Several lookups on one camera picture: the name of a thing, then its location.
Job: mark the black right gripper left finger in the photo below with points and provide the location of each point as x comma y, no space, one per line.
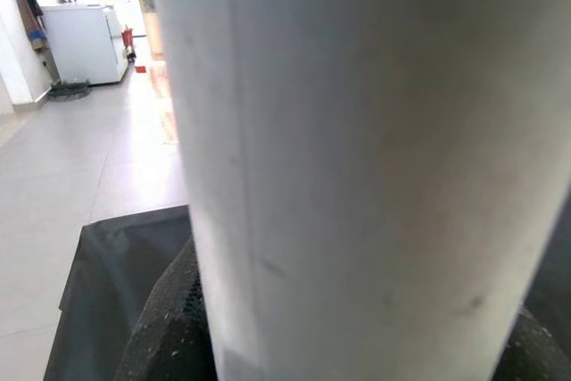
174,332

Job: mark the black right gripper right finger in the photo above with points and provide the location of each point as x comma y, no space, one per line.
535,354

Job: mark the white plastic table leg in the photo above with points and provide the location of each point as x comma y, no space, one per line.
357,153

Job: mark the white fridge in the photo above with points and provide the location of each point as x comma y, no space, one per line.
80,42

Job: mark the black tablecloth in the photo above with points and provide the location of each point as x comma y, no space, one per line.
116,274

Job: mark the black shoes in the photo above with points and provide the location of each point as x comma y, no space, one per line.
69,90

